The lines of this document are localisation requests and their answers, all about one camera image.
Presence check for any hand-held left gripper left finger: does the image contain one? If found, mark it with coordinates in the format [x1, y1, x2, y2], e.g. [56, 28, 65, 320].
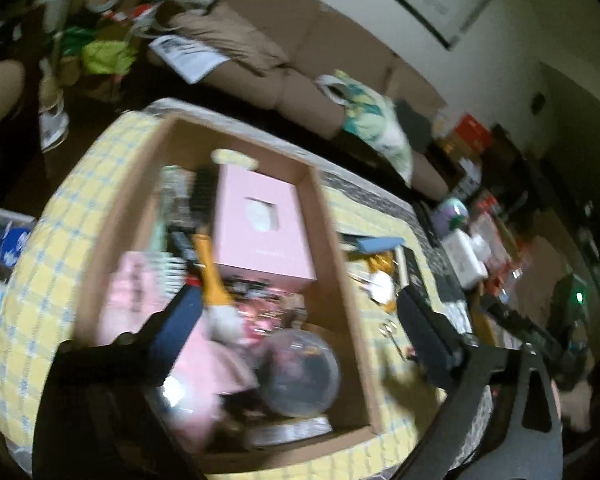
[32, 282, 206, 480]

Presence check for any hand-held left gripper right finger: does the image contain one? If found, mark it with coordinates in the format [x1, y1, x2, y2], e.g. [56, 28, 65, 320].
[397, 285, 564, 480]

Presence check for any brown cardboard box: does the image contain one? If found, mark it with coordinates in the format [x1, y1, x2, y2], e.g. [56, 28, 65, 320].
[75, 112, 387, 476]

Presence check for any person's right hand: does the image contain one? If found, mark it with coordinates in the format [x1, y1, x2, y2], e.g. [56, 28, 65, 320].
[554, 384, 595, 434]

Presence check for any pink packet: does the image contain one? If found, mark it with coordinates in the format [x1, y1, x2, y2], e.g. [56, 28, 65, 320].
[104, 252, 181, 343]

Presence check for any white box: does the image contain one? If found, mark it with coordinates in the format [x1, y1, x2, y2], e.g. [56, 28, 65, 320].
[440, 230, 489, 289]

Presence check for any flat blue item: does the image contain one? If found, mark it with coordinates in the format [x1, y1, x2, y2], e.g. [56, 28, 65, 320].
[355, 236, 404, 254]

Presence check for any pink square box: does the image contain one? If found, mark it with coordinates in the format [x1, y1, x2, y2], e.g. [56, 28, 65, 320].
[212, 162, 317, 283]

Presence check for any purple green bottle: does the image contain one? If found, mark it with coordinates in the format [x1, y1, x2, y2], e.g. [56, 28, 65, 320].
[432, 197, 470, 234]

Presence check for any black hairbrush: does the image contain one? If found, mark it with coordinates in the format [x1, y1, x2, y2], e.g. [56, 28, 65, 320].
[190, 165, 217, 236]

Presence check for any clear plastic dome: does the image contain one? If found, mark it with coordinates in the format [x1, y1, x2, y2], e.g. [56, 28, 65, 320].
[257, 330, 342, 418]

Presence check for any yellow plaid cloth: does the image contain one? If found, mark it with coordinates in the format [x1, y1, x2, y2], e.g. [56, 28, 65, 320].
[0, 105, 481, 477]

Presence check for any red box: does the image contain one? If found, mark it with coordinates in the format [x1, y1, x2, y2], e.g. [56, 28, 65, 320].
[452, 114, 494, 154]

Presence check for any floral pillow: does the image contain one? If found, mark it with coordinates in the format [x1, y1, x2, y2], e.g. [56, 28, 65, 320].
[315, 70, 414, 184]

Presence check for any white printed paper sheet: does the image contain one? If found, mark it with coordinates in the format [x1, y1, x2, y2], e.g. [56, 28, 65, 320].
[147, 35, 229, 84]

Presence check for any yellow green bag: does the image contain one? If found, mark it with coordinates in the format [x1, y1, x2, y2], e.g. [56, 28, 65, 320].
[80, 40, 137, 77]

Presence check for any brown pillow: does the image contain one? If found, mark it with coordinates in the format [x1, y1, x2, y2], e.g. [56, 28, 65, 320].
[167, 2, 289, 77]

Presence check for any brown sofa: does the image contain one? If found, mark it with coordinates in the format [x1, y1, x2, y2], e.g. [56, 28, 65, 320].
[147, 0, 452, 202]

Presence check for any yellow handled brush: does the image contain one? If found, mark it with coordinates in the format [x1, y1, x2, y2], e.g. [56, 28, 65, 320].
[192, 232, 246, 342]

